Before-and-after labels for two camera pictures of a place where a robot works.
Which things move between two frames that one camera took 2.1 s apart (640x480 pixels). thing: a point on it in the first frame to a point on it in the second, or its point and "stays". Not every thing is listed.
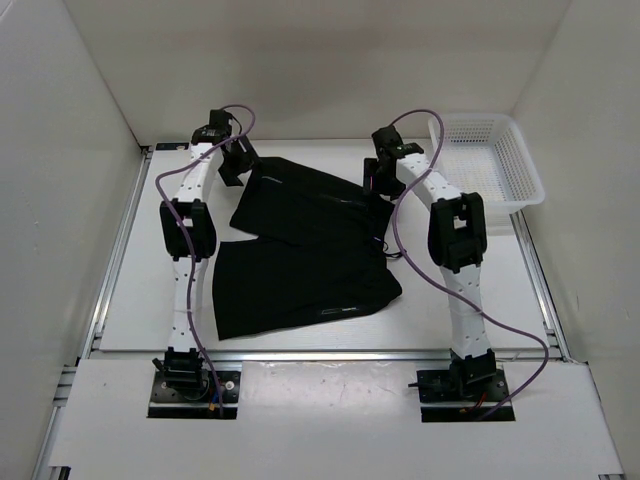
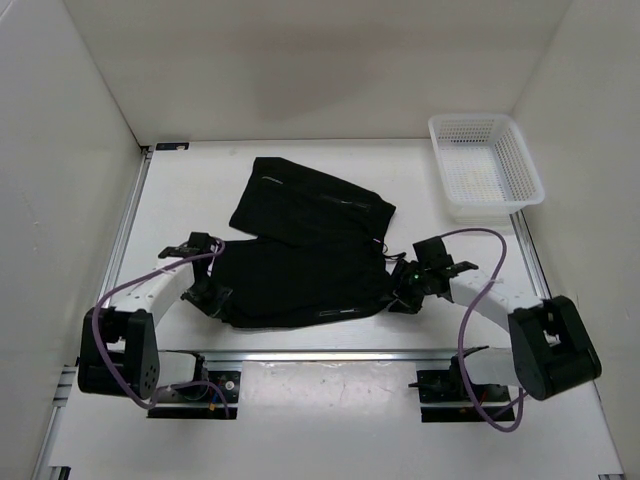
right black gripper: [371, 182] to [406, 303]
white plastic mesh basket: [488, 154] stays
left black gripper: [230, 175] to [216, 305]
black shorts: [319, 252] stays
